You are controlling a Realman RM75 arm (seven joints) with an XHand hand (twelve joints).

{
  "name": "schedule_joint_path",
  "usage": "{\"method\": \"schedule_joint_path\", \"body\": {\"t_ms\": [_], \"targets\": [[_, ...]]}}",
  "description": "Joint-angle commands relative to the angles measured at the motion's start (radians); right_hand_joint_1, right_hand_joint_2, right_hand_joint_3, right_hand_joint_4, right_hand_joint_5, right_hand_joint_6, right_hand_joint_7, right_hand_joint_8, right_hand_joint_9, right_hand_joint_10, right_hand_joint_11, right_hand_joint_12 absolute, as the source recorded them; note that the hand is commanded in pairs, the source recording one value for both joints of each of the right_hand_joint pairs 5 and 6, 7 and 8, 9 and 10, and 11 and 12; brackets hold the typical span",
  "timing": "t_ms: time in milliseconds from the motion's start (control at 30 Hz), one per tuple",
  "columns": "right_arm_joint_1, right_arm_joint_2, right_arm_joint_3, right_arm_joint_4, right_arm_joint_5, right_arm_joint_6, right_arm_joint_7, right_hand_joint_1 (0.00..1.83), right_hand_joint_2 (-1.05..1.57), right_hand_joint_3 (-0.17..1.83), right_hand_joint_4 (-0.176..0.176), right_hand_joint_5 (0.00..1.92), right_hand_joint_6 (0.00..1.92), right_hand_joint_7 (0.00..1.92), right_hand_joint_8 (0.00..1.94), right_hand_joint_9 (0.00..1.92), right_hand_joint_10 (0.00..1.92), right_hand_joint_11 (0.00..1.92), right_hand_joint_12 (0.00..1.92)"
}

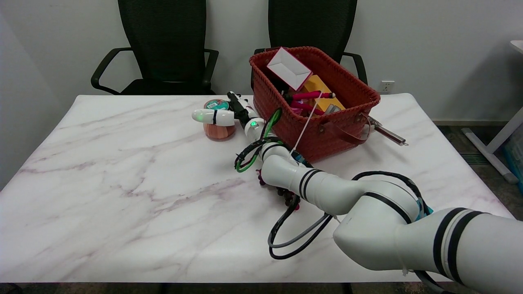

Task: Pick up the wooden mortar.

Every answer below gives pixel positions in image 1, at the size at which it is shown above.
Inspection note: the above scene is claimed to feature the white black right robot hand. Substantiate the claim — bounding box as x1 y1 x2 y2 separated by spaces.
192 91 259 127

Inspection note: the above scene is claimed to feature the orange jar with green lid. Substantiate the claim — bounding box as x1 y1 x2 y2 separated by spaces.
203 99 236 141

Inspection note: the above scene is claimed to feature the white open cardboard box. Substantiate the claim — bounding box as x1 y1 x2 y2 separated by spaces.
266 47 313 91

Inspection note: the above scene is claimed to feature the white zip tie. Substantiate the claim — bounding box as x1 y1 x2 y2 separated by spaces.
289 92 323 158

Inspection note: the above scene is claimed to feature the pink flexible tripod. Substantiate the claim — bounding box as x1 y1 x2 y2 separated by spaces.
285 91 336 116

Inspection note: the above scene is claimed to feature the black mesh office chair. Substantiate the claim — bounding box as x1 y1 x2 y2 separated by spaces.
253 0 368 85
91 0 219 96

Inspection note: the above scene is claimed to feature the dark purple grape bunch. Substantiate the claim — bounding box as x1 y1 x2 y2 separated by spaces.
257 169 301 211

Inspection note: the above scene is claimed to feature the yellow box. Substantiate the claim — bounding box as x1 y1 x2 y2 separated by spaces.
301 75 346 117

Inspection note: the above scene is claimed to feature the red woven basket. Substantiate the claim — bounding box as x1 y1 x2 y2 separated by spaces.
249 46 381 164

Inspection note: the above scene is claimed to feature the silver metal tool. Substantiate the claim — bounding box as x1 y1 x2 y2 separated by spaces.
362 116 409 146

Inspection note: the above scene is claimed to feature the teal cube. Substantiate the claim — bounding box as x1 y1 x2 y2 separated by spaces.
416 199 434 221

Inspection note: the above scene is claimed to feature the green cable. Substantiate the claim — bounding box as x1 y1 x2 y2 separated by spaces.
236 108 283 173

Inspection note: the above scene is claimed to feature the black cable bundle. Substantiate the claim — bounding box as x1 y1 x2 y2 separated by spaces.
235 137 333 260

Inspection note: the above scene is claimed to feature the grey cable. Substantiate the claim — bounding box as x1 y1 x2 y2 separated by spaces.
268 214 332 249

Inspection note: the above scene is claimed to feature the long black cable loop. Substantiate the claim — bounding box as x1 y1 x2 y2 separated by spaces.
351 171 428 217

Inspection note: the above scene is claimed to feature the white desk leg frame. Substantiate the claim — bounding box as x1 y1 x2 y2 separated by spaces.
462 107 523 183

